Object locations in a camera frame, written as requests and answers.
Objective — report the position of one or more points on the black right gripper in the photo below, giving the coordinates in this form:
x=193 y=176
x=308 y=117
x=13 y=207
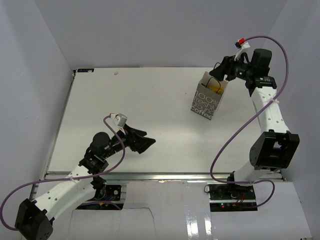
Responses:
x=227 y=67

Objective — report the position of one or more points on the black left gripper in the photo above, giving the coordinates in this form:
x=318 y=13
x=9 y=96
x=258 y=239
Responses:
x=140 y=143

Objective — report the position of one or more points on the large yellow M&M packet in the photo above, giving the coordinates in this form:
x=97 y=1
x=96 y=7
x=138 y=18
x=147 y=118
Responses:
x=217 y=89

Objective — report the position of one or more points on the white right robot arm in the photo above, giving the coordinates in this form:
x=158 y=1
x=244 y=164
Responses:
x=276 y=146

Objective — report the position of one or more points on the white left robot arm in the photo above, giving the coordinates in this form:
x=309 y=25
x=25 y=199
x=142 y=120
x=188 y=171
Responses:
x=35 y=217

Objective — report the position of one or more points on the brown paper coffee bag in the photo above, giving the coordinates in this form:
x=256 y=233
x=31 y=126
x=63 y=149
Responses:
x=205 y=102

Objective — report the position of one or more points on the blue label left corner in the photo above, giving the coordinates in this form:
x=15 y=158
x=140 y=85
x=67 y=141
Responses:
x=85 y=70

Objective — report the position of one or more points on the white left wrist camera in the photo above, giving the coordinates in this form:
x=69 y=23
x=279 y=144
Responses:
x=119 y=120

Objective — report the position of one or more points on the aluminium front rail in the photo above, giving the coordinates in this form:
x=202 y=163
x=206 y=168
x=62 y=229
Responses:
x=189 y=177

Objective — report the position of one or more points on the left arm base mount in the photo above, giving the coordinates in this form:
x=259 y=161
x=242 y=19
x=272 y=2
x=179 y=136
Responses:
x=109 y=198

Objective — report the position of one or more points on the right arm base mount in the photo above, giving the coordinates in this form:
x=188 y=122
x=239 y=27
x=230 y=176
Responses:
x=231 y=198

